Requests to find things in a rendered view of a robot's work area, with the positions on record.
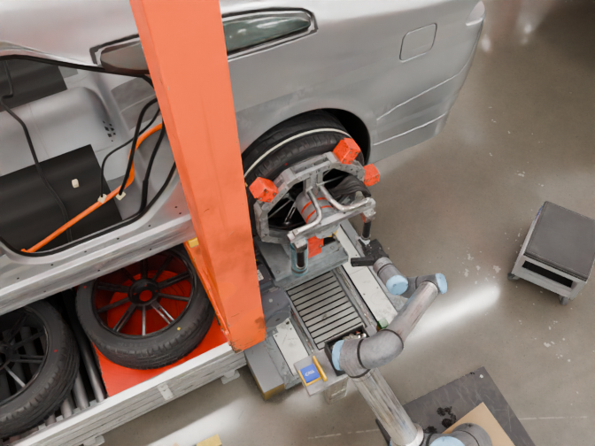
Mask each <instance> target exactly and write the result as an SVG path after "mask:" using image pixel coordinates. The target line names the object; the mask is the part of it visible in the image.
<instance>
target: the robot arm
mask: <svg viewBox="0 0 595 446"><path fill-rule="evenodd" d="M355 241H356V243H357V244H358V245H359V248H360V249H361V251H362V252H363V254H364V255H365V256H364V257H362V258H351V265H352V267H357V266H373V271H374V272H375V274H376V275H377V276H378V277H379V279H380V280H381V281H382V283H383V284H384V286H385V287H386V288H387V290H388V291H389V292H390V293H391V294H392V295H394V296H397V295H400V296H402V297H403V298H405V299H409V300H408V301H407V302H406V304H405V305H404V306H403V307H402V309H401V310H400V311H399V313H398V314H397V315H396V317H395V318H394V319H393V320H392V322H391V323H390V324H389V325H388V326H387V327H386V328H384V329H381V330H380V331H379V332H378V333H377V334H375V335H373V336H371V337H368V338H361V339H350V340H348V339H345V340H341V341H338V342H337V343H336V344H335V346H334V348H333V351H332V361H333V365H334V367H335V368H336V369H337V370H340V371H342V370H344V371H345V372H346V373H347V375H348V376H349V377H350V378H351V379H352V381H353V383H354V384H355V385H356V387H357V388H358V390H359V392H360V393H361V395H363V397H364V398H365V400H366V401H367V403H368V404H369V406H370V407H371V409H372V410H373V412H374V413H375V415H376V417H377V418H378V419H379V420H380V421H381V423H382V425H383V426H384V428H385V429H386V431H387V432H388V434H389V435H390V437H391V438H390V446H492V442H491V438H490V437H489V435H488V433H487V432H486V431H485V430H484V429H483V428H482V427H480V426H478V425H477V424H475V423H470V422H467V423H462V424H460V425H458V426H456V427H455V428H454V429H453V430H452V432H451V433H450V434H426V433H424V431H423V430H422V428H421V427H420V426H419V425H418V424H416V423H413V422H412V421H411V420H410V418H409V417H408V415H407V413H406V411H405V410H404V408H403V407H402V405H401V404H400V402H399V401H398V399H397V398H396V396H395V395H394V393H393V392H392V390H391V389H390V387H389V385H388V384H387V382H386V381H385V379H384V378H383V376H382V375H381V373H380V372H379V370H378V369H377V367H379V366H382V365H386V364H388V363H389V362H390V361H392V360H394V359H395V358H396V357H398V356H399V354H400V353H401V352H402V350H403V348H404V341H405V339H406V337H407V336H408V335H409V334H410V333H411V331H412V330H413V328H414V327H415V325H416V324H417V323H418V321H419V320H420V318H421V317H422V315H423V314H424V312H425V311H426V310H427V309H428V308H429V306H430V305H431V303H432V302H433V301H434V299H435V298H436V297H437V296H438V294H443V293H445V292H446V290H447V283H446V279H445V277H444V276H443V275H442V274H441V273H436V274H429V275H422V276H416V277H410V278H408V277H406V276H405V275H404V274H402V273H400V272H399V271H398V269H397V268H396V267H395V266H394V265H393V264H392V263H391V261H390V258H389V255H388V254H386V253H385V252H384V251H383V247H382V245H381V244H380V243H379V242H378V241H377V239H374V240H372V241H370V240H368V241H364V240H362V239H361V237H358V236H357V235H356V236H355Z"/></svg>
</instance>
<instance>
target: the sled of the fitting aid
mask: <svg viewBox="0 0 595 446"><path fill-rule="evenodd" d="M335 239H336V241H335V244H336V246H337V248H338V249H339V253H338V254H336V255H335V256H333V257H331V258H327V259H325V260H323V261H321V262H320V263H317V264H315V265H312V266H309V267H308V271H307V273H306V274H305V275H304V276H295V275H294V274H292V275H290V276H288V277H286V278H284V279H282V280H279V281H275V280H274V277H273V275H272V274H271V273H270V271H269V269H268V267H267V265H266V263H265V261H264V259H263V257H261V255H260V253H259V250H258V248H257V247H256V245H255V243H254V242H253V247H254V253H255V259H256V261H260V262H262V263H263V264H264V266H265V268H266V269H267V271H268V273H269V275H270V277H271V278H272V280H273V282H274V284H275V286H278V287H281V288H283V289H284V291H285V290H287V289H290V288H293V287H295V286H297V285H299V284H301V283H303V282H305V281H308V280H310V279H312V278H314V277H316V276H318V275H320V274H323V273H325V272H327V271H329V270H332V269H334V268H336V267H338V266H340V265H343V264H345V263H347V262H348V260H349V255H348V253H347V252H346V250H345V248H344V246H343V245H342V244H341V243H340V241H339V240H338V238H337V236H336V238H335Z"/></svg>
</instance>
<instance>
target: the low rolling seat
mask: <svg viewBox="0 0 595 446"><path fill-rule="evenodd" d="M594 261H595V219H592V218H590V217H587V216H584V215H583V214H580V213H578V212H575V211H571V210H570V209H567V208H565V207H562V206H560V205H557V204H554V203H552V202H549V201H545V202H544V203H543V204H542V206H541V208H540V210H539V211H538V213H537V216H536V217H535V218H534V220H533V222H532V224H531V226H530V229H529V232H528V234H527V236H526V239H525V241H524V244H523V245H522V249H521V251H520V254H519V256H518V258H517V260H516V262H515V265H514V269H513V271H512V272H510V273H509V274H508V275H507V276H508V279H509V280H512V281H515V280H518V279H520V278H523V279H524V280H527V281H530V282H533V283H535V284H537V285H538V286H541V287H543V288H547V289H549V290H551V291H552V292H555V293H557V294H559V302H560V304H561V305H566V304H567V303H568V299H569V298H570V299H571V300H573V299H574V297H575V296H576V295H577V294H578V292H579V291H580V290H581V289H582V288H583V286H584V285H585V284H586V282H587V280H588V279H589V277H590V274H591V269H592V267H593V264H594Z"/></svg>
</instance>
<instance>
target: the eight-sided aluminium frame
mask: <svg viewBox="0 0 595 446"><path fill-rule="evenodd" d="M312 166H313V167H312ZM310 167H311V168H310ZM307 168H309V169H307ZM331 168H335V169H338V170H341V171H345V172H347V173H350V174H351V175H353V176H355V177H357V178H358V179H359V180H360V181H363V182H364V178H365V171H366V170H365V169H364V167H363V166H362V165H361V163H360V162H359V161H357V160H356V159H355V160H353V161H352V163H351V164H350V165H347V164H341V161H340V159H339V158H338V157H337V155H336V153H335V152H331V151H330V152H328V153H324V154H323V155H320V156H318V157H316V158H312V159H310V160H307V161H305V162H304V163H301V164H299V165H295V166H292V167H289V168H288V169H286V170H284V171H283V172H282V173H280V176H279V177H278V178H277V179H276V180H275V181H274V185H275V186H276V188H277V190H278V191H279V193H278V194H277V195H276V196H275V197H274V199H273V200H272V201H271V202H270V203H268V202H263V201H259V200H257V201H256V203H255V204H254V205H253V206H254V207H253V209H254V213H255V220H256V229H257V233H258V235H259V237H260V239H261V241H262V242H273V243H280V244H286V245H289V246H290V242H289V241H288V238H287V235H288V232H289V231H286V230H281V229H275V228H270V227H268V218H267V214H268V213H269V212H270V210H271V209H272V208H273V207H274V206H275V205H276V204H277V203H278V201H279V200H280V199H281V198H282V197H283V196H284V195H285V194H286V193H287V191H288V190H289V189H290V188H291V187H292V186H293V185H294V184H296V183H298V182H300V181H303V180H305V179H307V178H309V177H312V176H314V175H316V174H318V173H321V172H325V171H327V170H329V169H331ZM362 196H363V195H362V193H361V191H357V192H355V193H353V194H350V195H344V196H343V197H342V199H341V200H340V201H339V203H340V204H341V205H351V204H355V203H357V202H359V200H360V199H361V198H362Z"/></svg>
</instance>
